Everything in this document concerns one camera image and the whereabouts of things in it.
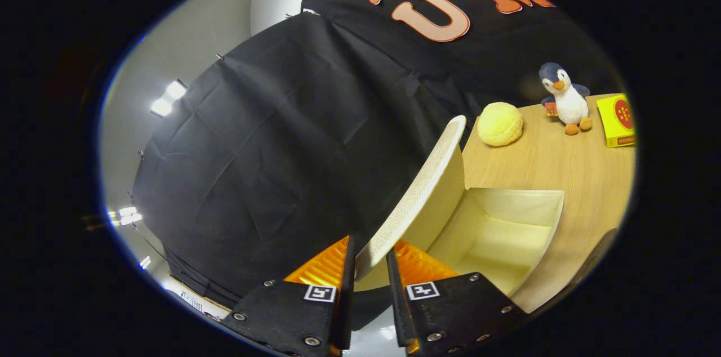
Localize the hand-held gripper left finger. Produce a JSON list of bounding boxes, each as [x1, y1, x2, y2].
[[217, 235, 357, 357]]

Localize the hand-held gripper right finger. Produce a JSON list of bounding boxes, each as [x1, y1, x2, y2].
[[386, 240, 530, 355]]

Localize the cream fabric storage box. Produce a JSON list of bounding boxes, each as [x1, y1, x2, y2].
[[354, 115, 566, 314]]

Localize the brown fuzzy bow shoe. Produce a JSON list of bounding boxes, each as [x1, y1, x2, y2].
[[569, 227, 618, 291]]

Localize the white labelled panel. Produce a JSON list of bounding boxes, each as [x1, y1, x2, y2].
[[168, 275, 233, 314]]

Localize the black backdrop cloth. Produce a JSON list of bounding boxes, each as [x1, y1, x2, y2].
[[131, 0, 626, 329]]

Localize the ceiling light panel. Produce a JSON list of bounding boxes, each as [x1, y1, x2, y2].
[[150, 79, 188, 118], [107, 207, 143, 227]]

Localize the yellow bread plush toy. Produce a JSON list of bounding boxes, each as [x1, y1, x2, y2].
[[477, 101, 524, 147]]

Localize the blue white penguin plush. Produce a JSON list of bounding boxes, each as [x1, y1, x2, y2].
[[538, 62, 593, 136]]

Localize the yellow book red circle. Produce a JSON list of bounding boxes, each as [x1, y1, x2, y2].
[[596, 93, 637, 148]]

